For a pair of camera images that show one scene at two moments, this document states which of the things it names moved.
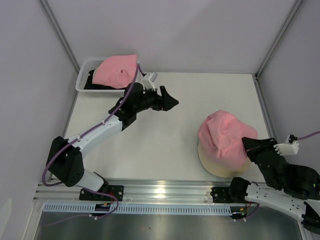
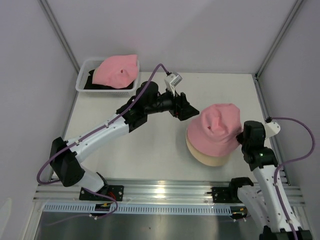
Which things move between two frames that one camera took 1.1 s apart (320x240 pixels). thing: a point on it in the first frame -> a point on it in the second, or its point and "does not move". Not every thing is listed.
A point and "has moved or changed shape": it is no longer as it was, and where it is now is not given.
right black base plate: x=221 y=195 does not move
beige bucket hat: x=221 y=169 -> x=213 y=160
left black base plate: x=116 y=191 does not move
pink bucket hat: x=220 y=134 has moved or changed shape
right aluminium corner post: x=286 y=24 does not move
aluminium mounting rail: x=146 y=190 does not move
